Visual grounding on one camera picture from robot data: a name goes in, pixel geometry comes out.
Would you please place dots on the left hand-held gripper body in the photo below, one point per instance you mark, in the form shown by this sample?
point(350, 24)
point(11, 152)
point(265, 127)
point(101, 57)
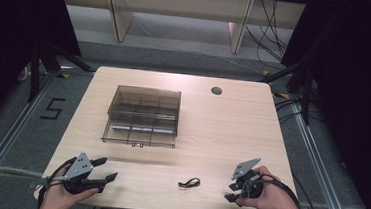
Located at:
point(79, 168)

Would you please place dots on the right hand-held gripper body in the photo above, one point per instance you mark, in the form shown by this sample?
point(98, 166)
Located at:
point(249, 183)

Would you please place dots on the aluminium floor rail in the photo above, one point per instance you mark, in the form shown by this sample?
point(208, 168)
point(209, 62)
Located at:
point(7, 137)
point(322, 168)

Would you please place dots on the person's left hand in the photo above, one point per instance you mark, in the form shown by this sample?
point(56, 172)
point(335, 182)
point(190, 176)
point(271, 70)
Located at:
point(57, 198)

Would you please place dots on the person's right hand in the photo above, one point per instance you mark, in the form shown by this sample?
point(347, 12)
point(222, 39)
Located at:
point(276, 200)

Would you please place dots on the transparent brown drawer organizer box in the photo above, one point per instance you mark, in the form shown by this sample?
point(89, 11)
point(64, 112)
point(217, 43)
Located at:
point(144, 114)

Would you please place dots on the black metal stand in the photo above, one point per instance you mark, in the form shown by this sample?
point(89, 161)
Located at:
point(306, 94)
point(35, 72)

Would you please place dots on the black curtain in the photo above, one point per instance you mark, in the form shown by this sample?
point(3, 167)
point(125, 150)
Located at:
point(8, 37)
point(359, 81)

